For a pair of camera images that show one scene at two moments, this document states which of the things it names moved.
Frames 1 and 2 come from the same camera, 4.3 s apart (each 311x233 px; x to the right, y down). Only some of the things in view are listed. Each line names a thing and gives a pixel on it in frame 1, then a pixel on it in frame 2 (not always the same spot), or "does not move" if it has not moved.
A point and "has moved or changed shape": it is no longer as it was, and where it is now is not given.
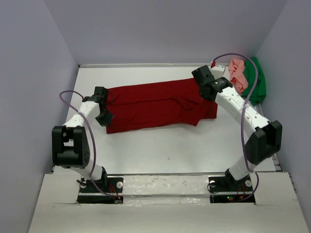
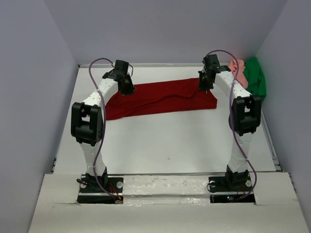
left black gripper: x=105 y=121 to x=129 y=91
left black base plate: x=107 y=190 does not move
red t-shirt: x=144 y=106 has moved or changed shape
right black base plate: x=226 y=189 does not move
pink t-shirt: x=238 y=79 does not move
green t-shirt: x=259 y=91 does not move
